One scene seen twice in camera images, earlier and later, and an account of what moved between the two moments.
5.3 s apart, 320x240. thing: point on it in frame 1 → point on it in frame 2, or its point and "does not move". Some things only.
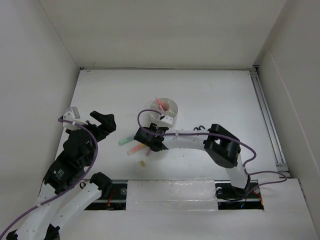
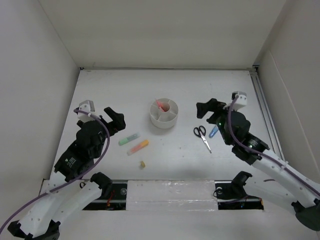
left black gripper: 108,121 → 118,123
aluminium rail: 280,164 does not move
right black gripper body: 153,127 → 219,116
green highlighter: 123,141 does not move
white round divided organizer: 166,107 does not move
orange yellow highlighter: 136,148 does not move
